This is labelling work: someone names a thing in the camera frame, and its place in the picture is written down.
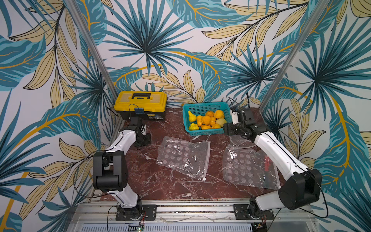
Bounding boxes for orange fruits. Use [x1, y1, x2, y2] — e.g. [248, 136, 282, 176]
[202, 116, 211, 125]

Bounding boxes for dotted zip-top bag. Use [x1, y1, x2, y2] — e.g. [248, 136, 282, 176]
[156, 136, 211, 181]
[221, 145, 281, 190]

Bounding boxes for yellow fruit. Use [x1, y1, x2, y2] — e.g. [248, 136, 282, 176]
[211, 124, 222, 129]

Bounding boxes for left aluminium frame post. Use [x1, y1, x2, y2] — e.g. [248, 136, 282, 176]
[65, 0, 118, 100]

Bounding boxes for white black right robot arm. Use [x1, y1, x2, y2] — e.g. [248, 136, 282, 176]
[224, 107, 324, 219]

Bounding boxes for yellow pear long neck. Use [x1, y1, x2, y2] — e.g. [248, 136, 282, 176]
[188, 111, 197, 123]

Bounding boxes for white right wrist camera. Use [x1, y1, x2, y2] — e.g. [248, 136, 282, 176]
[231, 111, 239, 125]

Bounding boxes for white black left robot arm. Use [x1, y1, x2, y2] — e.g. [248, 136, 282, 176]
[93, 117, 151, 220]

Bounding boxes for aluminium frame post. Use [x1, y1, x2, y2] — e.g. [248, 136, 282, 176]
[259, 0, 330, 113]
[65, 0, 118, 100]

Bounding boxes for clear zip-top bag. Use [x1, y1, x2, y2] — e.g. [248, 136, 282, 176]
[230, 135, 256, 149]

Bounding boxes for yellow black toolbox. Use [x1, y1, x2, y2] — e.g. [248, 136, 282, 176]
[114, 91, 167, 120]

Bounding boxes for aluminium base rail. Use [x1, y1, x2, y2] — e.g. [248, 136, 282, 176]
[67, 199, 321, 232]

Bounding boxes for teal plastic basket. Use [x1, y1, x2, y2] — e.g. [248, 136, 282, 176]
[183, 102, 232, 136]

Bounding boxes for large orange brown-stem pear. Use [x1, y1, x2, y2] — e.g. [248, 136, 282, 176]
[214, 110, 225, 119]

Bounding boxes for red black pipe wrench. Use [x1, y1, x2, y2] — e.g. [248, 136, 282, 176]
[263, 156, 271, 172]

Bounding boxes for right aluminium frame post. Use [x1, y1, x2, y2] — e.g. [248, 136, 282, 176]
[259, 0, 330, 113]

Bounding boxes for orange pear from bag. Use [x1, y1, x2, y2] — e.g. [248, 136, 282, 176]
[209, 117, 216, 126]
[196, 115, 203, 127]

